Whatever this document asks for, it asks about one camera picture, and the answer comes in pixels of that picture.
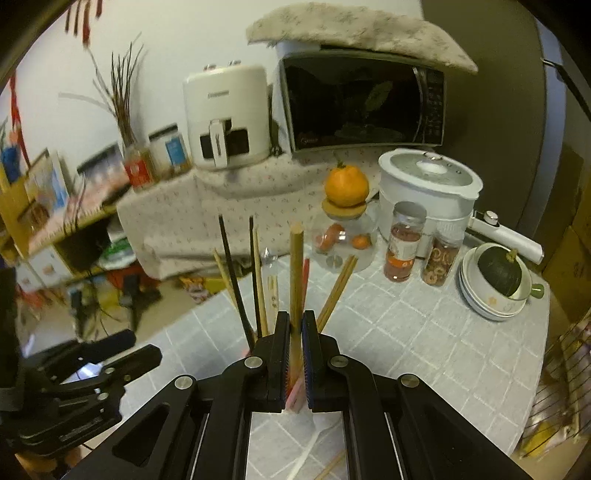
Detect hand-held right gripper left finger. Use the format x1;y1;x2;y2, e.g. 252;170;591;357
55;310;293;480

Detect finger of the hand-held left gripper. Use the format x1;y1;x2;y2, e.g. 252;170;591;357
28;329;138;370
76;344;163;393

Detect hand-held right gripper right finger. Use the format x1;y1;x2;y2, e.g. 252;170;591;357
301;310;532;480

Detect wooden chopstick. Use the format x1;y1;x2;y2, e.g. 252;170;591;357
289;222;305;386
255;231;269;337
314;452;346;480

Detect white plastic spoon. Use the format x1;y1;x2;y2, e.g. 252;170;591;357
286;413;345;480

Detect bundle of wooden chopsticks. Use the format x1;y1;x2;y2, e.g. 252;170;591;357
213;249;360;337

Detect black chopstick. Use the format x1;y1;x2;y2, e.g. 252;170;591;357
218;215;257;352
249;216;262;340

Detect grey checked tablecloth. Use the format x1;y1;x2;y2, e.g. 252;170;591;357
81;251;552;480

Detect round glass jar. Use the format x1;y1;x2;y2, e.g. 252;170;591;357
310;210;380;273

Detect spice jar with red contents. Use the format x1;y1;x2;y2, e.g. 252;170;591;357
384;202;428;283

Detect cork jar lid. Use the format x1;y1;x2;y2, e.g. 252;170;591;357
322;198;370;217

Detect jar of dried fruit rings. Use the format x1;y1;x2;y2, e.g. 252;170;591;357
421;222;464;288

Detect floral cabinet cloth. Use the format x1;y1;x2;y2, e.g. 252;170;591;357
115;152;389;280

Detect white floral ceramic bowl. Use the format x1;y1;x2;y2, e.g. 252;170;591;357
458;263;527;322

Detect printed flat box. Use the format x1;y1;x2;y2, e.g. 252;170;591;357
76;143;132;204

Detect large orange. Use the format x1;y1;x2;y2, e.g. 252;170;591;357
324;161;370;208

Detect jar with red label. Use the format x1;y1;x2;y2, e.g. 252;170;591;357
122;143;158;192

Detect dark green squash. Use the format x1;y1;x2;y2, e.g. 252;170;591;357
476;244;523;298

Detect glass jar with blue label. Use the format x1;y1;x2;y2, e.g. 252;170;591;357
148;124;192;178

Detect dried twigs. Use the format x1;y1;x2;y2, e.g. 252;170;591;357
59;41;146;148

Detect red hanging decoration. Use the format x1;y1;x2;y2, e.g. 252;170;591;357
7;69;31;158
65;0;105;44

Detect black microwave oven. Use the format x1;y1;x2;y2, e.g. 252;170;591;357
272;41;448;160

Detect white air fryer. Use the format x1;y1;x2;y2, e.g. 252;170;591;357
182;62;271;172

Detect large cardboard box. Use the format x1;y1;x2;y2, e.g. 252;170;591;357
542;224;591;319

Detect floral microwave cover cloth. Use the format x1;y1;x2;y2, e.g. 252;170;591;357
245;2;479;75

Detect white long-handled electric pot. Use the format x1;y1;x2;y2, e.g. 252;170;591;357
376;148;544;265

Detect black wire rack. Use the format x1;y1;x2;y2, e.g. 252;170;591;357
531;318;591;444

